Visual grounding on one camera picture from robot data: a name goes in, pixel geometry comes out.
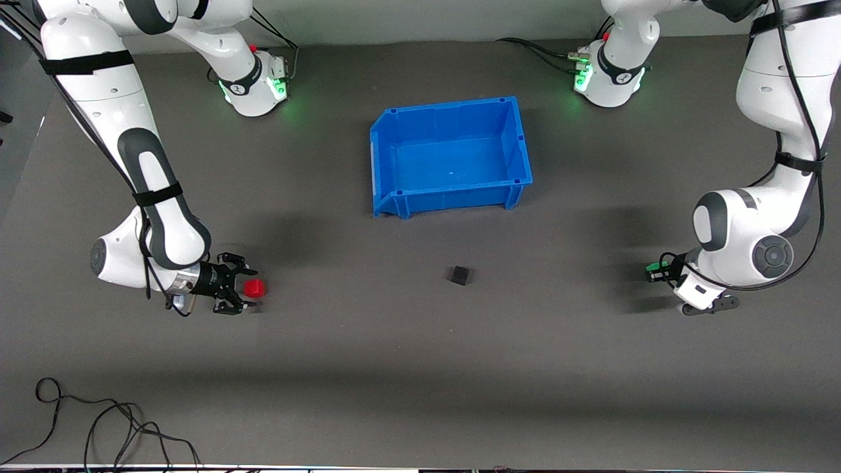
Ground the dark gray table mat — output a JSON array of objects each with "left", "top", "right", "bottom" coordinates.
[{"left": 0, "top": 30, "right": 841, "bottom": 468}]

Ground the blue plastic storage bin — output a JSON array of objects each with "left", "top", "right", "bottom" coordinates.
[{"left": 369, "top": 96, "right": 534, "bottom": 219}]

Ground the black cable along right arm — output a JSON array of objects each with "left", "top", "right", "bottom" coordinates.
[{"left": 0, "top": 7, "right": 193, "bottom": 317}]

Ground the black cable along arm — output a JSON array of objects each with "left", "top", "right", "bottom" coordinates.
[
  {"left": 659, "top": 0, "right": 827, "bottom": 293},
  {"left": 0, "top": 7, "right": 193, "bottom": 317}
]

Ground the black velcro strap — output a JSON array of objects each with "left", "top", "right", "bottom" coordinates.
[
  {"left": 38, "top": 49, "right": 136, "bottom": 76},
  {"left": 131, "top": 182, "right": 185, "bottom": 208},
  {"left": 749, "top": 0, "right": 841, "bottom": 37},
  {"left": 774, "top": 151, "right": 826, "bottom": 173}
]

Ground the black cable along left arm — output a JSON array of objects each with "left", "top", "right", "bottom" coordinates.
[{"left": 659, "top": 0, "right": 827, "bottom": 293}]

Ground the thin black loose cable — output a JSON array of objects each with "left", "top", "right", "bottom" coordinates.
[{"left": 0, "top": 377, "right": 201, "bottom": 468}]

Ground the black right arm base cable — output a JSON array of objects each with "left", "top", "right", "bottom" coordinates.
[{"left": 248, "top": 10, "right": 300, "bottom": 83}]

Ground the black arm base cable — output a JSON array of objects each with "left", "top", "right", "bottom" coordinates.
[
  {"left": 496, "top": 18, "right": 615, "bottom": 76},
  {"left": 248, "top": 10, "right": 300, "bottom": 83}
]

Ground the black left arm base cable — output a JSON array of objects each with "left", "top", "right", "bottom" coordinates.
[{"left": 496, "top": 18, "right": 615, "bottom": 76}]

